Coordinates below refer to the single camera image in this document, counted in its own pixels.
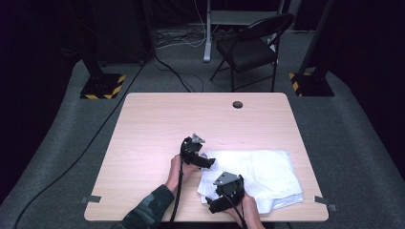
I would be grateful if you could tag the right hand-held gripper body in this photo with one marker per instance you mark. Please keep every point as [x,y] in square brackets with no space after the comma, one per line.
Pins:
[230,189]

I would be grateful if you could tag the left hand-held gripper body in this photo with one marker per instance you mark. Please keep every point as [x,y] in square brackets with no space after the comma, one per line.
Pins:
[190,148]

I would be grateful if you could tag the white short-sleeved shirt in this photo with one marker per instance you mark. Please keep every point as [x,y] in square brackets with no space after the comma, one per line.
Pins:
[264,178]

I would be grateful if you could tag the person's left hand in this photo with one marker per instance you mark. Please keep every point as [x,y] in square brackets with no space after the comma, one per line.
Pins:
[173,175]

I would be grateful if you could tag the person's right hand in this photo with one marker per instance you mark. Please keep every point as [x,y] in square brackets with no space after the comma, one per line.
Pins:
[253,213]

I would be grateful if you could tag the grey tape strip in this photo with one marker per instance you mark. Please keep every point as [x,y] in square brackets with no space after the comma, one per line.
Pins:
[91,199]
[324,202]

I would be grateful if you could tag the stand with striped base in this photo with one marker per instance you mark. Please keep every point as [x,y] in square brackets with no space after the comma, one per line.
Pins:
[313,84]
[102,86]

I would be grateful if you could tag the black folding chair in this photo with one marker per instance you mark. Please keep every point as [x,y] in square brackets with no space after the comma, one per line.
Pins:
[246,52]

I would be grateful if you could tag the dark cabinet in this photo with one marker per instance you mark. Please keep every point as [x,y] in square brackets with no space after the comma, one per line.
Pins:
[122,31]

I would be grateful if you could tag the white desk frame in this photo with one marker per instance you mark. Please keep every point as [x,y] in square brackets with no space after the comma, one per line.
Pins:
[208,31]

